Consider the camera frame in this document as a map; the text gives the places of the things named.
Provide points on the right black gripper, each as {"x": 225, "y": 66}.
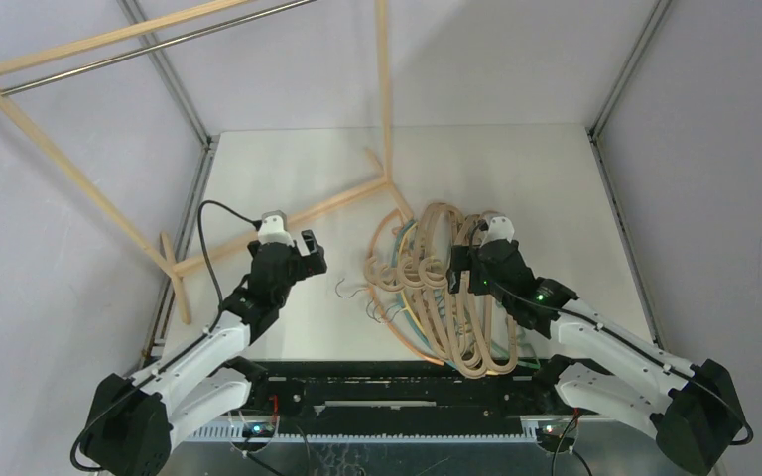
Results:
{"x": 476, "y": 266}

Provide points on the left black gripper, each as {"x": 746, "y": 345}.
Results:
{"x": 311, "y": 264}

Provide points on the beige plastic hanger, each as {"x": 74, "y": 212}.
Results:
{"x": 423, "y": 244}
{"x": 429, "y": 302}
{"x": 479, "y": 315}
{"x": 446, "y": 326}

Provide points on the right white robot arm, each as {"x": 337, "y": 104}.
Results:
{"x": 691, "y": 411}

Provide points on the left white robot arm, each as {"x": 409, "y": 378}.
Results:
{"x": 135, "y": 423}

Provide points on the metal hanging rod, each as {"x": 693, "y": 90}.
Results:
{"x": 155, "y": 47}

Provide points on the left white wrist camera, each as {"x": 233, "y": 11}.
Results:
{"x": 273, "y": 229}

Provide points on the blue wire hanger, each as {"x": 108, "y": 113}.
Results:
{"x": 402, "y": 278}

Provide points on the wooden clothes rack frame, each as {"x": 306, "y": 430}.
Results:
{"x": 176, "y": 271}

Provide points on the green wavy wire hanger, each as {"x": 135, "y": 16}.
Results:
{"x": 526, "y": 359}

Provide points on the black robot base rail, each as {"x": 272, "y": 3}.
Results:
{"x": 397, "y": 398}

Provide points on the right aluminium frame post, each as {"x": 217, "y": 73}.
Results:
{"x": 595, "y": 134}

